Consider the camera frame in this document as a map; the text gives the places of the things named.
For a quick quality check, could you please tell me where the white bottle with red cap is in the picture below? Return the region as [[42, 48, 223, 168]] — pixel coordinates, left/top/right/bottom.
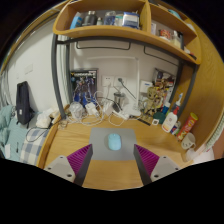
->
[[161, 106, 180, 134]]

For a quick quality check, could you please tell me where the blue spray bottle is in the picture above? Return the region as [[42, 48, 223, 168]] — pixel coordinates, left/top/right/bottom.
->
[[163, 92, 184, 115]]

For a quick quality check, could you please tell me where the black backpack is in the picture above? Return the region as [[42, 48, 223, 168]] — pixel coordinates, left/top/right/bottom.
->
[[15, 80, 34, 129]]

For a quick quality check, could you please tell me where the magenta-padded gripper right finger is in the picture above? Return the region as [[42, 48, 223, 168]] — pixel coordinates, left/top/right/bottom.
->
[[133, 143, 183, 186]]

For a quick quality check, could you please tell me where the white power strip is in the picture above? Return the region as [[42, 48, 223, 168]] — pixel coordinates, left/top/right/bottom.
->
[[111, 109, 130, 121]]

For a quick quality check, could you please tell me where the light blue computer mouse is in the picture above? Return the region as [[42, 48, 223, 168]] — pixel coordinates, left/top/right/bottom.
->
[[107, 133, 123, 151]]

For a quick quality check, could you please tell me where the blue plaid bed sheet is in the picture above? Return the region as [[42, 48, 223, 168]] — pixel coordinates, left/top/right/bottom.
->
[[19, 128, 49, 166]]

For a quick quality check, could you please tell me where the blue robot model box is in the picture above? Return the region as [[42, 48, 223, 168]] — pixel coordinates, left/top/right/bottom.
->
[[70, 68, 99, 107]]

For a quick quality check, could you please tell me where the white charger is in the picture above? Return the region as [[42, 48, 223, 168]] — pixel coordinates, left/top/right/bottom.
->
[[84, 101, 98, 117]]

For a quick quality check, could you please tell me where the wooden shelf unit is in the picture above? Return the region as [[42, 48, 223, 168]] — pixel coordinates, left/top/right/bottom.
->
[[52, 0, 203, 66]]

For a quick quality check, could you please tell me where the grey mouse pad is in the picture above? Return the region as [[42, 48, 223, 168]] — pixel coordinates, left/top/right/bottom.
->
[[89, 127, 138, 162]]

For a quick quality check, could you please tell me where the white mug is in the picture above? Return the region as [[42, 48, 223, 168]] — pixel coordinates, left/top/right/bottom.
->
[[180, 131, 197, 151]]

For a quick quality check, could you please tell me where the dark metal cup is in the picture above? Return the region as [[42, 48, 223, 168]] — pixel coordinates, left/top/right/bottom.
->
[[113, 91, 127, 108]]

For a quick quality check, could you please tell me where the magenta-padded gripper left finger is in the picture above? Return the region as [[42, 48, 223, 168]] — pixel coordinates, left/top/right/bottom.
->
[[44, 143, 94, 187]]

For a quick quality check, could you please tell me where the clear domed plastic cup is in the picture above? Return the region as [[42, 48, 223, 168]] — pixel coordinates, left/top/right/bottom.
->
[[68, 101, 84, 120]]

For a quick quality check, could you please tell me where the red yellow snack canister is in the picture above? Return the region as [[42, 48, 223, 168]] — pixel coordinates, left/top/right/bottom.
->
[[175, 112, 199, 142]]

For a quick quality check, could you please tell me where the teal blanket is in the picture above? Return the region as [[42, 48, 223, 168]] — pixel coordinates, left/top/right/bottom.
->
[[0, 105, 16, 144]]

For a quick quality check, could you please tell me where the clear plastic container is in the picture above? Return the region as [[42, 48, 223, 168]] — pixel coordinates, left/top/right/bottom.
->
[[185, 148, 201, 163]]

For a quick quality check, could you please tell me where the brown figurine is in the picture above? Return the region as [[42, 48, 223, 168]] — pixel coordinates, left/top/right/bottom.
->
[[143, 86, 164, 116]]

